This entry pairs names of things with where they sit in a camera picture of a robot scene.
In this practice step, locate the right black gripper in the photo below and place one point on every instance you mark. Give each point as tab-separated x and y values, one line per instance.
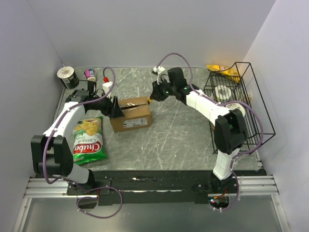
156	94

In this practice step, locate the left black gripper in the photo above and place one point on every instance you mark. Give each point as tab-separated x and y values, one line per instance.
112	110

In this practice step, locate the brown cardboard express box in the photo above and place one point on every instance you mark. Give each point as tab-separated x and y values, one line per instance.
137	114

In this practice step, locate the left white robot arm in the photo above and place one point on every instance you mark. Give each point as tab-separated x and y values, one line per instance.
51	155

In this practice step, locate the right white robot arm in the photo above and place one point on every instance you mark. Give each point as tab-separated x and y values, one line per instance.
229	127

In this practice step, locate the green Chuba chips bag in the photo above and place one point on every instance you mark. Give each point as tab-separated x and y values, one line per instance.
88	141

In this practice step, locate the purple yogurt cup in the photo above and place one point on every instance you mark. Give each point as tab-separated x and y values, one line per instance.
90	75

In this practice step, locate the black cylindrical snack can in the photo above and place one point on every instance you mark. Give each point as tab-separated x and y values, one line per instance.
68	77

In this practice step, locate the green packet in rack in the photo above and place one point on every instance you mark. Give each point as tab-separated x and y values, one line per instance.
213	126

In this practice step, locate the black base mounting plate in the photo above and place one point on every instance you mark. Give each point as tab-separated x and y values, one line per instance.
175	186

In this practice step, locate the yellow chips bag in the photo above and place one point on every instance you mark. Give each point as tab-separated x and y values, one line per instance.
230	73

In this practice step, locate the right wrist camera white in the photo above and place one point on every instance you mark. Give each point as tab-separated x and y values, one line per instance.
160	73

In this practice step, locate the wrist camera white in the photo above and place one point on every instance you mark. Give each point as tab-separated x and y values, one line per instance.
160	73
107	87

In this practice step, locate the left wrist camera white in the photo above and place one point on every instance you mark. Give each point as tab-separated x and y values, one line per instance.
107	87

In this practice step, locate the black wire rack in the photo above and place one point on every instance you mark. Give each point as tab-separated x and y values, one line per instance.
259	127

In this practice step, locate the aluminium rail frame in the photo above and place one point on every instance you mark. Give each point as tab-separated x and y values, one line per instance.
249	186

